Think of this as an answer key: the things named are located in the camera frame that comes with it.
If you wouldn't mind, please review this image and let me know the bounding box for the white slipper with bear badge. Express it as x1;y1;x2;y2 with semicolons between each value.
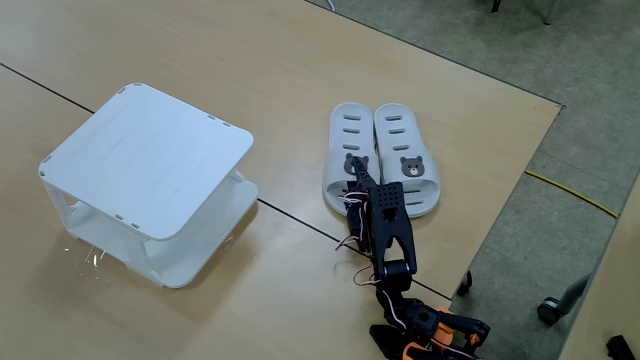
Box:
322;102;382;217
373;102;442;219

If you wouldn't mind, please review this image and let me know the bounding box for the white two-tier plastic box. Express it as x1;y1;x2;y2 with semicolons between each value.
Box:
38;82;260;290

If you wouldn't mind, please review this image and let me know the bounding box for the black caster wheel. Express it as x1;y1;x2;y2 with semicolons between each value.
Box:
455;270;474;297

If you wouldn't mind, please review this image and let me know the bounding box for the grey caster wheel with leg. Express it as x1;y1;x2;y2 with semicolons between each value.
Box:
537;272;594;326

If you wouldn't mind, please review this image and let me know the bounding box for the crumpled clear tape piece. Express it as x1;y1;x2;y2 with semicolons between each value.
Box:
62;242;109;272

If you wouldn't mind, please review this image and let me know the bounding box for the black object on floor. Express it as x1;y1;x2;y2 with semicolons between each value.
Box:
605;334;637;360

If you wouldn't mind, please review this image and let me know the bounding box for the yellow floor cable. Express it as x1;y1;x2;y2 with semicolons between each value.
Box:
524;169;621;220

